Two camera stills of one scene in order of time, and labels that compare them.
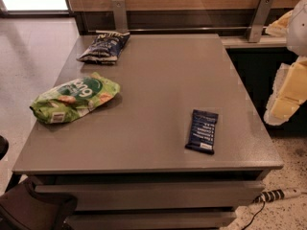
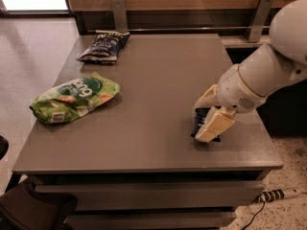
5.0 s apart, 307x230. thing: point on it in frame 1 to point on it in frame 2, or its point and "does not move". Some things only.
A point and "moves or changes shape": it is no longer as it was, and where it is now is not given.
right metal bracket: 254,32 does not move
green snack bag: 73,98 does not move
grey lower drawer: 151,220 does not move
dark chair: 26,208 does not move
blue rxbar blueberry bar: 202,131 moves or changes shape
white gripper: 298,28 to 236,90
